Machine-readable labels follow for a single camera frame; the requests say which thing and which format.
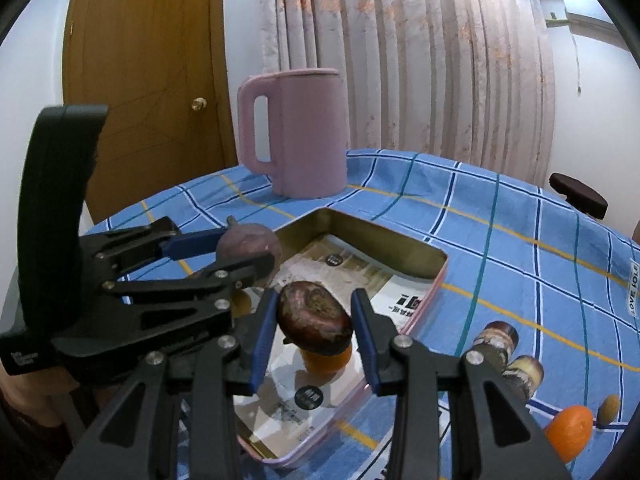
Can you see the pink plastic jug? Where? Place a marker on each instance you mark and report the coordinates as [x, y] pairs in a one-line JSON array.
[[310, 135]]

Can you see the orange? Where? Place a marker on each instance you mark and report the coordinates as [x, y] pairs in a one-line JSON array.
[[325, 361], [567, 432]]

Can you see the white printed leaflet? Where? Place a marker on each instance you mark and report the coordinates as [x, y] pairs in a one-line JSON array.
[[405, 302]]

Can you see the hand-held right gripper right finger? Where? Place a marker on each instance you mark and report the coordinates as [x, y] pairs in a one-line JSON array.
[[365, 347]]

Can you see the pale floral curtain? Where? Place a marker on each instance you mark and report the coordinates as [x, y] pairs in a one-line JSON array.
[[425, 60]]

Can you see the small brown jar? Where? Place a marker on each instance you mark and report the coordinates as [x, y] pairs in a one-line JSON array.
[[495, 345], [524, 376]]

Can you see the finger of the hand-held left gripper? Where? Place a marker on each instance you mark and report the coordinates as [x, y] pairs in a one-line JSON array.
[[195, 242], [240, 271]]

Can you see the brass door knob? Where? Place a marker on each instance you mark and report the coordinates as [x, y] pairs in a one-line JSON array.
[[199, 104]]

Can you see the grey printed leaflet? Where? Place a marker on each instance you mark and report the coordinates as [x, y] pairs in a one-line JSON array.
[[290, 415]]

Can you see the beige printed leaflet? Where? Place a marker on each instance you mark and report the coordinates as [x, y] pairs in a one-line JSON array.
[[320, 262]]

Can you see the wooden door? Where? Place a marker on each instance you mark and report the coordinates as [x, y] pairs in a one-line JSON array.
[[145, 85]]

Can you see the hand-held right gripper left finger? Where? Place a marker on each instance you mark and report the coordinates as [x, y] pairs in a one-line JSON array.
[[263, 347]]

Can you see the blue plaid tablecloth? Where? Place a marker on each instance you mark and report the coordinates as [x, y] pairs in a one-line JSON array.
[[500, 260]]

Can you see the purple round fruit with stem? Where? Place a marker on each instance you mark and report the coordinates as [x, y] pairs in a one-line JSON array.
[[250, 240]]

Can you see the pink-rimmed metal tin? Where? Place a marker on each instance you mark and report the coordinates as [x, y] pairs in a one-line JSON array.
[[380, 245]]

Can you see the person's left forearm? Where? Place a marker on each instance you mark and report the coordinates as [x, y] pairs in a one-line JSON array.
[[27, 395]]

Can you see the small brown oval fruit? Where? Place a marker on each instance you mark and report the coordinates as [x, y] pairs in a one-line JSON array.
[[609, 409]]

